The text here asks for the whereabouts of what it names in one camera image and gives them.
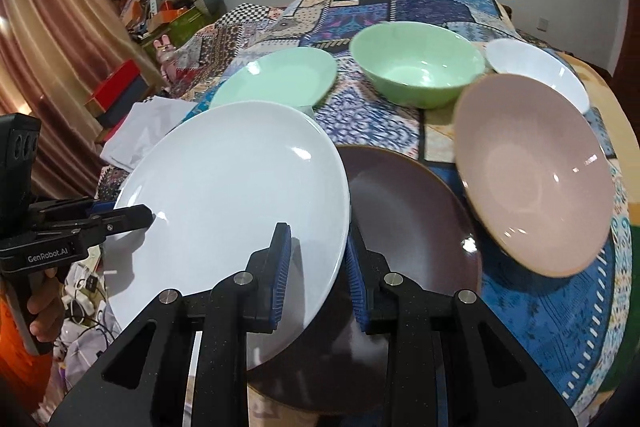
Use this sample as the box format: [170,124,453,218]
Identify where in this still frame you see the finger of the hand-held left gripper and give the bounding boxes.
[82,205,154,236]
[75,200,118,216]

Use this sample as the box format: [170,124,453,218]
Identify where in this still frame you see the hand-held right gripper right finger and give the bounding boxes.
[345,224,581,427]

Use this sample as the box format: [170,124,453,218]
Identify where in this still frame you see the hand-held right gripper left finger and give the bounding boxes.
[47,222,293,427]

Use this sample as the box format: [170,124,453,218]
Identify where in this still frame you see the large white plate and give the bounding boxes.
[106,101,351,370]

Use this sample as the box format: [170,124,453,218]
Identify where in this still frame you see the white bowl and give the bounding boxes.
[485,38,592,115]

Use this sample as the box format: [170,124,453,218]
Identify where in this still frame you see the person's left forearm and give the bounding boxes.
[0,292,53,410]

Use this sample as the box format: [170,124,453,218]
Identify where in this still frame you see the person's left hand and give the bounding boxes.
[26,266,67,347]

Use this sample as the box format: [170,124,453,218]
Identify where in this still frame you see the dark brown plate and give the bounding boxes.
[247,146,484,415]

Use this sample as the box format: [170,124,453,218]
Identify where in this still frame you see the white cloth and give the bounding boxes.
[100,96,201,170]

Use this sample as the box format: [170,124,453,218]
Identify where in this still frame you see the dark blue box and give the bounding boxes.
[95,82,152,128]

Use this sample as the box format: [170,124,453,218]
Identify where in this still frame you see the red box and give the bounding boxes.
[84,59,146,115]

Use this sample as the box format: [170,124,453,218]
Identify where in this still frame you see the pink toy rabbit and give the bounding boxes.
[152,34,182,78]

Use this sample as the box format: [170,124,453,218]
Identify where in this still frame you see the brown striped curtain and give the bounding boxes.
[0,0,167,202]

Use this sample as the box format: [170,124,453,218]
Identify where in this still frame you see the mint green plate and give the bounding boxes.
[209,47,339,112]

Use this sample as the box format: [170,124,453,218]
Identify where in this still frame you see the green box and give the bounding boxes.
[170,7,212,38]

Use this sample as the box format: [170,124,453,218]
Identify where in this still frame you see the orange box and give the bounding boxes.
[159,4,196,26]

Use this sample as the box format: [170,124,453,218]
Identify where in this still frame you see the pink plate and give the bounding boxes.
[454,73,615,278]

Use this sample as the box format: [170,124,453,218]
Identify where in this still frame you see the mint green bowl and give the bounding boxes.
[349,23,487,110]

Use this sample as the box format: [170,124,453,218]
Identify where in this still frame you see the tangle of cables and chargers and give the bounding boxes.
[55,252,123,358]

